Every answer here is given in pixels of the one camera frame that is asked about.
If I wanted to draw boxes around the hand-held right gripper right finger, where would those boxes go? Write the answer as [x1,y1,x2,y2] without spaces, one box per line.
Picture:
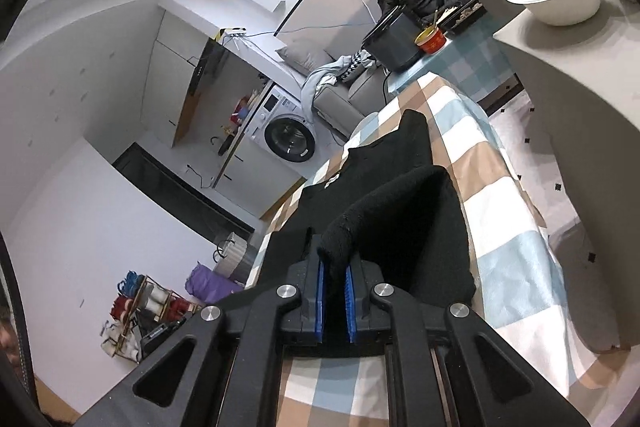
[344,262,591,427]

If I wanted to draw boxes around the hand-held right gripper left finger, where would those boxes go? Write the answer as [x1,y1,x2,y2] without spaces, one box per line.
[75,249,329,427]

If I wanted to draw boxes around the black knit sweater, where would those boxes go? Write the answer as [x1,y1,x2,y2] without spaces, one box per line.
[245,109,476,308]

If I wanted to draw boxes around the woven laundry basket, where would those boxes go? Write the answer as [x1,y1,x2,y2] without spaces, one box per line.
[212,232,258,280]

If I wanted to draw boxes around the purple bag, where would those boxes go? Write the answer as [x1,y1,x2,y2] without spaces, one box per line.
[185,262,243,308]

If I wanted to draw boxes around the white washing machine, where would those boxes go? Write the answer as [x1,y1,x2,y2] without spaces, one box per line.
[247,79,318,165]

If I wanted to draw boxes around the brown blue plaid tablecloth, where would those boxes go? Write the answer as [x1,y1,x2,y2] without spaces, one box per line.
[245,74,638,427]

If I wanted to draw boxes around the kitchen counter cabinet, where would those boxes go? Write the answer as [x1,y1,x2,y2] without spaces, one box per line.
[212,82,281,188]

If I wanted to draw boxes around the wooden shoe rack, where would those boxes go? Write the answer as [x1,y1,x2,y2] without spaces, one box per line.
[100,271,203,360]

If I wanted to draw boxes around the grey sofa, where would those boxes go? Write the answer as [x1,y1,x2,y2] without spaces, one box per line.
[277,39,396,142]

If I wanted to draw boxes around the light blue blanket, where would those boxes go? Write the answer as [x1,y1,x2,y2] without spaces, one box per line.
[301,55,358,108]

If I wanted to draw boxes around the houndstooth cushion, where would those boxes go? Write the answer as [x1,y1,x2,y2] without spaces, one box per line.
[340,49,376,82]

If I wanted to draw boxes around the grey pillow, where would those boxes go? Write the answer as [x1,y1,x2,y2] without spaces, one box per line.
[276,39,333,80]

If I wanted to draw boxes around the black range hood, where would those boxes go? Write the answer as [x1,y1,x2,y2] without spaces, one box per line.
[187,39,226,98]

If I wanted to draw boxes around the black electric pot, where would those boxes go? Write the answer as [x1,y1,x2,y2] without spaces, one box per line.
[362,9,426,72]

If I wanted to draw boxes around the red bowl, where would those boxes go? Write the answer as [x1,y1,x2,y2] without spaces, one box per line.
[414,26,446,54]

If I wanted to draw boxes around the black food tray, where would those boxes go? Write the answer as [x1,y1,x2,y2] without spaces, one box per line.
[440,0,488,32]

